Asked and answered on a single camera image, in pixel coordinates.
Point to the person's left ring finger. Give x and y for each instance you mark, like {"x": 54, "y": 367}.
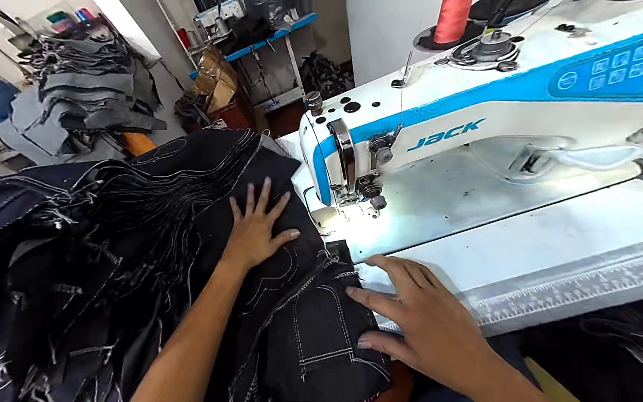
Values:
{"x": 250, "y": 199}

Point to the person's right index finger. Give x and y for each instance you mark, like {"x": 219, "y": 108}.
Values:
{"x": 376, "y": 302}

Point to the person's left index finger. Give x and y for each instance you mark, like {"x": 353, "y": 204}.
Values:
{"x": 280, "y": 206}

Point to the person's left middle finger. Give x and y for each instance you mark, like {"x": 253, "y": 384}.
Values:
{"x": 263, "y": 195}

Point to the person's left thumb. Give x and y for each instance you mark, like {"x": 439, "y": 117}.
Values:
{"x": 285, "y": 238}

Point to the white blue sewing machine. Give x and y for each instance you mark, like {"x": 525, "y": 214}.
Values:
{"x": 444, "y": 117}

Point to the person's left hand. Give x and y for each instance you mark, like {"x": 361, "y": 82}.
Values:
{"x": 249, "y": 240}

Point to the pile of dark fabric scraps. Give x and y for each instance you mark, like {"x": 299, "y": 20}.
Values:
{"x": 326, "y": 76}

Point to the orange cloth piece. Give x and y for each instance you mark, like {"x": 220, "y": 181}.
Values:
{"x": 139, "y": 143}

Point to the coral thread cone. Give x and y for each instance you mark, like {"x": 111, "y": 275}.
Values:
{"x": 452, "y": 22}

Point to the brown cardboard box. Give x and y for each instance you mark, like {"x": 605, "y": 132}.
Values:
{"x": 220, "y": 84}

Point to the blue-edged sewing table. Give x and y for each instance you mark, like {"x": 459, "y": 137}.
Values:
{"x": 271, "y": 38}

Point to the pile of black denim garments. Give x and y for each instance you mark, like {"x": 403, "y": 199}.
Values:
{"x": 115, "y": 240}

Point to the person's left forearm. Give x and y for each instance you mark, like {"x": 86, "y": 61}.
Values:
{"x": 198, "y": 332}

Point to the person's right forearm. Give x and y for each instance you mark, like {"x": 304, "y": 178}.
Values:
{"x": 497, "y": 377}

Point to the person's right fingers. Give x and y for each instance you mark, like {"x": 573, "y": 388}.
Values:
{"x": 423, "y": 273}

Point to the heap of dark garments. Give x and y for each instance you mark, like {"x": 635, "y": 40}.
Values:
{"x": 617, "y": 352}

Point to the pile of gray fabric pieces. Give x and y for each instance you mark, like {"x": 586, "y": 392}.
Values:
{"x": 87, "y": 95}

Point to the black denim piece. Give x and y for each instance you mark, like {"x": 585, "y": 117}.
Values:
{"x": 320, "y": 324}
{"x": 221, "y": 234}

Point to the person's left little finger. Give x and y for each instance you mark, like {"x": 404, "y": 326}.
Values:
{"x": 235, "y": 209}

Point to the person's right hand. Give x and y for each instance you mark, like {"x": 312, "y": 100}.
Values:
{"x": 438, "y": 321}

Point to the transparent ruler strip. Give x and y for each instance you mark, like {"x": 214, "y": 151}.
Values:
{"x": 572, "y": 292}

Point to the person's right thumb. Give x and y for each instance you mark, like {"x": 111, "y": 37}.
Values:
{"x": 385, "y": 344}

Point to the person's right middle finger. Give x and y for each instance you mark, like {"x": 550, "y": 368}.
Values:
{"x": 393, "y": 271}

